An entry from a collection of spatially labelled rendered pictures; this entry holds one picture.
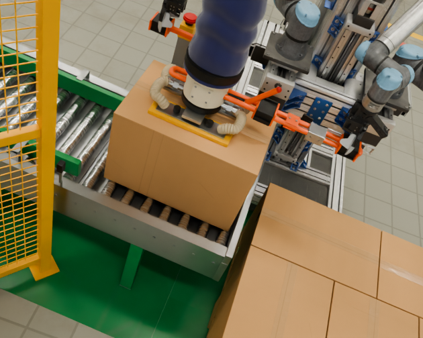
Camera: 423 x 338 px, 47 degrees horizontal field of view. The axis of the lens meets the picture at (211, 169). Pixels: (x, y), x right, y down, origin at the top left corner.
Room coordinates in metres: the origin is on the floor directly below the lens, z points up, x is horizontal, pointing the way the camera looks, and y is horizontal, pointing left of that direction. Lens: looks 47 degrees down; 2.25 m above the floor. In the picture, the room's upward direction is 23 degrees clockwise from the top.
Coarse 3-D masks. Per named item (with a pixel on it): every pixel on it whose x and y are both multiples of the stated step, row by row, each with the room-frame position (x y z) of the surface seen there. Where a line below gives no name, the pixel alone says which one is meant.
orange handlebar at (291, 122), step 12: (192, 36) 1.76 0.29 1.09; (180, 72) 1.52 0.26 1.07; (228, 96) 1.48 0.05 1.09; (240, 96) 1.51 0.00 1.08; (252, 108) 1.47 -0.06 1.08; (276, 120) 1.46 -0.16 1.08; (288, 120) 1.48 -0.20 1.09; (300, 120) 1.51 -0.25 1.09; (300, 132) 1.46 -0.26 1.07; (336, 144) 1.46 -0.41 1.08
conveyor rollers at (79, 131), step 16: (0, 64) 1.70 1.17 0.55; (0, 80) 1.60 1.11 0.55; (32, 80) 1.68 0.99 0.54; (64, 96) 1.67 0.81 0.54; (80, 96) 1.71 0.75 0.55; (0, 112) 1.42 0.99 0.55; (96, 112) 1.65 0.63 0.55; (112, 112) 1.69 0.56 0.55; (16, 128) 1.38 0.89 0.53; (64, 128) 1.49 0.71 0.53; (80, 128) 1.51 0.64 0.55; (64, 144) 1.38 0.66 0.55; (96, 144) 1.46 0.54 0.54; (32, 160) 1.23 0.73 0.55; (64, 176) 1.22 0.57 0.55; (96, 176) 1.29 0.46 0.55; (112, 192) 1.25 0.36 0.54; (128, 192) 1.27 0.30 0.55; (144, 208) 1.23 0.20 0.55; (208, 224) 1.28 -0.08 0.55; (224, 240) 1.23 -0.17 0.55
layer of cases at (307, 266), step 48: (288, 192) 1.65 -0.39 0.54; (240, 240) 1.55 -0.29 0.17; (288, 240) 1.37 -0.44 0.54; (336, 240) 1.48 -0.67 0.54; (384, 240) 1.60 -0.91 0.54; (240, 288) 1.04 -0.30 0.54; (288, 288) 1.13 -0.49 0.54; (336, 288) 1.23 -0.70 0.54; (384, 288) 1.32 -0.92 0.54; (240, 336) 0.85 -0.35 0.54; (288, 336) 0.93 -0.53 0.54; (336, 336) 1.01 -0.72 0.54; (384, 336) 1.10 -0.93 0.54
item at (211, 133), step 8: (152, 104) 1.40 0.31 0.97; (176, 104) 1.46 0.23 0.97; (152, 112) 1.36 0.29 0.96; (160, 112) 1.38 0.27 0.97; (168, 112) 1.39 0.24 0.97; (176, 112) 1.40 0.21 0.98; (168, 120) 1.36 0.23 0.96; (176, 120) 1.37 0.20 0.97; (184, 120) 1.38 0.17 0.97; (208, 120) 1.41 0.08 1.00; (184, 128) 1.36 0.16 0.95; (192, 128) 1.36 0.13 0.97; (200, 128) 1.37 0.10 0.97; (208, 128) 1.39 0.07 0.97; (216, 128) 1.41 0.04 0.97; (208, 136) 1.36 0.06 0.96; (216, 136) 1.37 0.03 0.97; (224, 136) 1.38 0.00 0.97; (224, 144) 1.35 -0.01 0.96
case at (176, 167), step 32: (160, 64) 1.68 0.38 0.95; (128, 96) 1.41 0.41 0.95; (128, 128) 1.29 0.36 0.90; (160, 128) 1.31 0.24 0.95; (256, 128) 1.53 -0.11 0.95; (128, 160) 1.29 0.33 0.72; (160, 160) 1.29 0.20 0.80; (192, 160) 1.29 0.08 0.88; (224, 160) 1.29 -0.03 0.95; (256, 160) 1.35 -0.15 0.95; (160, 192) 1.29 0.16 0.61; (192, 192) 1.28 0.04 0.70; (224, 192) 1.28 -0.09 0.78; (224, 224) 1.28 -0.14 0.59
